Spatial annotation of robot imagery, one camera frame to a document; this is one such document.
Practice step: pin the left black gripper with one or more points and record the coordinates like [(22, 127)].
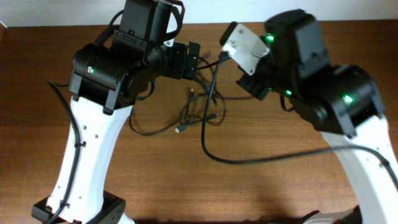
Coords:
[(180, 71)]

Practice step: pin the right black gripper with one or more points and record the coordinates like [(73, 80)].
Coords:
[(252, 86)]

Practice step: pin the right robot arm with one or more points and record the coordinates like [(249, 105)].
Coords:
[(342, 102)]

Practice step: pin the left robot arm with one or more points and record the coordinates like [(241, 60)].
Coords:
[(109, 76)]

